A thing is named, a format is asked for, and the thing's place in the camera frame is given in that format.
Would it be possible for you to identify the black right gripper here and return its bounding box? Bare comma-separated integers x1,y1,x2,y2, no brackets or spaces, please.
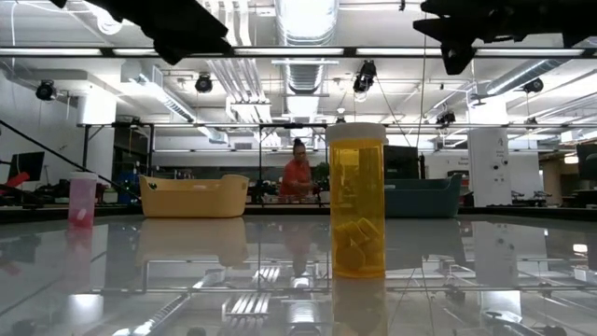
412,0,597,76

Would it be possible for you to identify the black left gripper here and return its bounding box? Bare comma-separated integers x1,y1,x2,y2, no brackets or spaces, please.
86,0,232,66

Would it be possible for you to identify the yellow plastic bin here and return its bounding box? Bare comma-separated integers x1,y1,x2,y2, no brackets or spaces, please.
138,174,251,219

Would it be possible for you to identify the blue plastic bin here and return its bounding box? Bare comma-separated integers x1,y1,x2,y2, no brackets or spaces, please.
384,173,464,219

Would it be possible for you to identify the wide pink pill bottle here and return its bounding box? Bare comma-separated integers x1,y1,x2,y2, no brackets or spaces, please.
67,172,100,231

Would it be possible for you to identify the large amber pill bottle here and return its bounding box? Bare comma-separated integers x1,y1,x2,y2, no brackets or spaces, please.
325,122,389,280

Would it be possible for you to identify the grey ceiling pipe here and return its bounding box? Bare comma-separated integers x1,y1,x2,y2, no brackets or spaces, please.
484,58,568,97

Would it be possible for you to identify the black storage cabinet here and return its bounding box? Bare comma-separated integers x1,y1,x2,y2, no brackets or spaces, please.
111,124,155,197

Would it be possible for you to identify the white square pillar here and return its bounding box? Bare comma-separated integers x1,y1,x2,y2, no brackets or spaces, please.
467,126,512,208

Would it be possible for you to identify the thin black slanted rod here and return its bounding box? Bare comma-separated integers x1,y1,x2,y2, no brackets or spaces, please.
0,119,141,201

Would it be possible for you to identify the person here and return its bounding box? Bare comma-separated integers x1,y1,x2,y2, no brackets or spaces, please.
278,137,314,197

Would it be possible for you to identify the black computer monitor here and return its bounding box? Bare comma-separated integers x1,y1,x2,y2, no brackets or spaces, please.
7,150,47,183

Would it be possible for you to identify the red object on desk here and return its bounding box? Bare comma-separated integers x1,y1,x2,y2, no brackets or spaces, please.
4,171,29,189

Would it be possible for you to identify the black background rig frame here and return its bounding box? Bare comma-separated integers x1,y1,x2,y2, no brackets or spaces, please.
76,121,330,206

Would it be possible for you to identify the silver ceiling air duct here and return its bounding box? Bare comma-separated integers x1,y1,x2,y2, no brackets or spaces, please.
273,0,340,97

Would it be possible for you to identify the black wall screen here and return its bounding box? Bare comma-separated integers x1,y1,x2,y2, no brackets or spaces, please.
382,145,421,181

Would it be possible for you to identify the black aluminium table frame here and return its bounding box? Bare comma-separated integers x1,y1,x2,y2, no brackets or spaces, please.
0,203,597,224

